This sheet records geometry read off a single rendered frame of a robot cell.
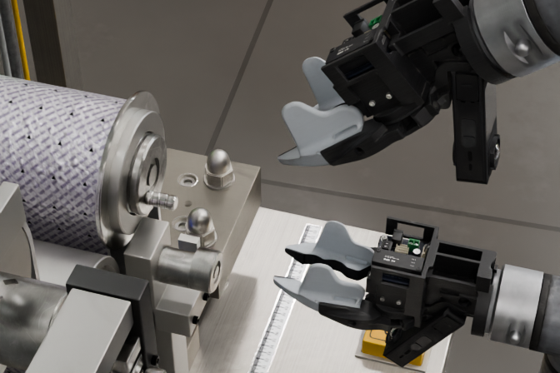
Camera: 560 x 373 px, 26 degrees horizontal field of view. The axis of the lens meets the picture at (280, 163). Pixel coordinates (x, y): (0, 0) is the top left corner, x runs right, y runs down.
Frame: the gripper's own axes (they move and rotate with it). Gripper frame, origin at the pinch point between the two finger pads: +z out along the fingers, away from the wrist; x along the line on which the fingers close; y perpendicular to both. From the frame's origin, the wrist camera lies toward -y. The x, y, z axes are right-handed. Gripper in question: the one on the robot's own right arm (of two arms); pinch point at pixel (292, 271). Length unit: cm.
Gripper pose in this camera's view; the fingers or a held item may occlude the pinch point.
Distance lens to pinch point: 123.3
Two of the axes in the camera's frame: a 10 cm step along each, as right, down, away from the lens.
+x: -2.8, 6.6, -7.0
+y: 0.0, -7.3, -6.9
